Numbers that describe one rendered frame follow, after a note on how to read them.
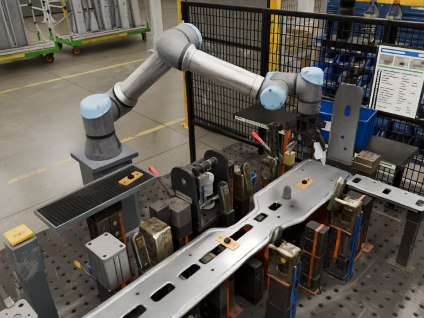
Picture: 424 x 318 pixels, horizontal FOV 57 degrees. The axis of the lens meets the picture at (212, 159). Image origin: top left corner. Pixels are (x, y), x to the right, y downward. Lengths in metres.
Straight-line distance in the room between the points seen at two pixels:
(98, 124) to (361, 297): 1.17
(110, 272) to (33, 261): 0.23
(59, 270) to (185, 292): 0.74
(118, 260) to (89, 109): 0.64
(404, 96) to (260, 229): 0.93
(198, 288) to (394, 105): 1.23
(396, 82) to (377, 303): 0.92
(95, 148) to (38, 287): 0.58
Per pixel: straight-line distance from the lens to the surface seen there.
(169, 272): 1.20
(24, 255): 1.21
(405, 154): 1.87
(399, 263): 1.76
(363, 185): 1.64
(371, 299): 1.61
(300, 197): 1.51
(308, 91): 1.38
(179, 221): 1.31
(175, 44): 1.33
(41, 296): 1.33
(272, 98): 1.25
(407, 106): 1.92
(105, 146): 1.60
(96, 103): 1.56
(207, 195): 1.44
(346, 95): 1.69
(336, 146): 1.78
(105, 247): 1.15
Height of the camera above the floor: 1.84
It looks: 28 degrees down
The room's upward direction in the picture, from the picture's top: 2 degrees counter-clockwise
